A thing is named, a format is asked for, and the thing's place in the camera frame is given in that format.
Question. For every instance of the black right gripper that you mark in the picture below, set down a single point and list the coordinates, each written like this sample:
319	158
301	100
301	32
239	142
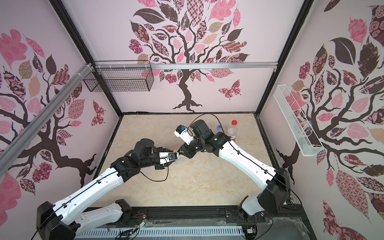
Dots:
185	150

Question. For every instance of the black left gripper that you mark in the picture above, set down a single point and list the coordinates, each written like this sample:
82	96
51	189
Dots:
160	166

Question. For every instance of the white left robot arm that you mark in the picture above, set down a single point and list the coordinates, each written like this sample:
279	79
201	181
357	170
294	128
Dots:
68	218

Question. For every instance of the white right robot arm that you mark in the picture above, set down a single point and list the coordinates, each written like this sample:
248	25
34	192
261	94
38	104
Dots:
274	183

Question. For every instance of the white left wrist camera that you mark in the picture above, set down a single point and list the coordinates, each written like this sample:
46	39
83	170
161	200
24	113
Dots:
166	157

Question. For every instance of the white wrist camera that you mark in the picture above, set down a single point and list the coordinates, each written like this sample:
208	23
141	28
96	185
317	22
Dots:
183	133
166	157

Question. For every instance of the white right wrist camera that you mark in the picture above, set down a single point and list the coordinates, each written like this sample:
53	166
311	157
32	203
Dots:
183	133

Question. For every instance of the white slotted cable duct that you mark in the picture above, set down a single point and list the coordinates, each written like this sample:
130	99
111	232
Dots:
167	233

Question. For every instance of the black wire basket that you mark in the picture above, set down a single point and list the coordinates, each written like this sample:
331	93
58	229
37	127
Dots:
136	76

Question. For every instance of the aluminium rail back wall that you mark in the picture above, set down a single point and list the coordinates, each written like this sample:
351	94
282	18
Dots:
190	66

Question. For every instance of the aluminium rail wall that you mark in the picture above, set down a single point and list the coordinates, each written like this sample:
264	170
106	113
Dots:
16	147
190	66

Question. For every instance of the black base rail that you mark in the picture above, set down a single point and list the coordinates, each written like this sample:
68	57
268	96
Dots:
291	223

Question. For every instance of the white wire shelf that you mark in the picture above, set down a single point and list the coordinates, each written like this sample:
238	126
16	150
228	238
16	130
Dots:
291	105

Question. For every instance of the aluminium rail left wall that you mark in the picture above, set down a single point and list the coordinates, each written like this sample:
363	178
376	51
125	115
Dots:
16	147

